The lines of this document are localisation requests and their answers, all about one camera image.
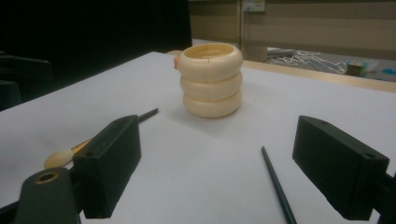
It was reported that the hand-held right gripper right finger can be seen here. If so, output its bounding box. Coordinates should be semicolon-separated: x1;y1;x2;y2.
291;115;390;221

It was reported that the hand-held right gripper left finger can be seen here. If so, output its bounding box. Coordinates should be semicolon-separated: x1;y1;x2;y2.
72;114;142;219

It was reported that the makeup brush with gold ferrule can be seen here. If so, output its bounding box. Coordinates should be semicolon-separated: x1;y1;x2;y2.
43;107;159;171

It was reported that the wooden spoon stick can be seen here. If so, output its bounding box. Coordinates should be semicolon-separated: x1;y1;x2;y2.
261;146;298;224

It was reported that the cream ribbed brush holder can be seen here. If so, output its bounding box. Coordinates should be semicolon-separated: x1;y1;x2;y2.
173;42;245;119

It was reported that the light wooden table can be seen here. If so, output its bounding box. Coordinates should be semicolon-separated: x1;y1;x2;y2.
167;50;396;93

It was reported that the white table cover sheet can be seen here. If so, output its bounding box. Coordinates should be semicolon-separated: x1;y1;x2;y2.
0;51;396;224

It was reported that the small colourful box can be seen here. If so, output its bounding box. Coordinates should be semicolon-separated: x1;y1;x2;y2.
345;59;379;77

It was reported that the black metal stand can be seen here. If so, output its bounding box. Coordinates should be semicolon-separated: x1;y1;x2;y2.
0;50;53;111

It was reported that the black curtain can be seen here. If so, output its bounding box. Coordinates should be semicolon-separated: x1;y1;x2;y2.
0;0;193;111

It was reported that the light wooden cabinet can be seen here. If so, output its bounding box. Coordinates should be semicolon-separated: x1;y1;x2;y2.
188;0;396;63

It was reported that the white cable bundle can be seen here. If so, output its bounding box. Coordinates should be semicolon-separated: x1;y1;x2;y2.
268;49;347;75

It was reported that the wall outlet panel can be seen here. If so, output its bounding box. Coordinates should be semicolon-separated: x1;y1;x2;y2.
243;0;266;13

